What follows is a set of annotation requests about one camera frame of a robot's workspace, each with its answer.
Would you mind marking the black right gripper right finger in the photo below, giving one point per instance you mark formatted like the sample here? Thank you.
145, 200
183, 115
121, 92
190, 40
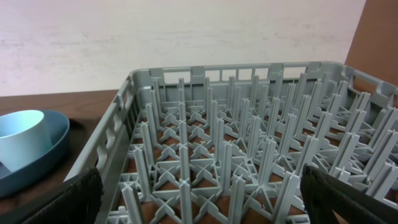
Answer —
325, 197

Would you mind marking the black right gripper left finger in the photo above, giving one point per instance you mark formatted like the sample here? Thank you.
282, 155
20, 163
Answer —
77, 200

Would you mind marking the grey dishwasher rack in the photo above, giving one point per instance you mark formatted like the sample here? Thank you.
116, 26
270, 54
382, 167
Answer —
228, 143

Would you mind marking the dark blue plate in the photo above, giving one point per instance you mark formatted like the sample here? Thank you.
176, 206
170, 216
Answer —
59, 127

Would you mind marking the light blue cup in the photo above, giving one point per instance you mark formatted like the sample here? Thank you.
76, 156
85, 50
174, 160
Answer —
24, 138

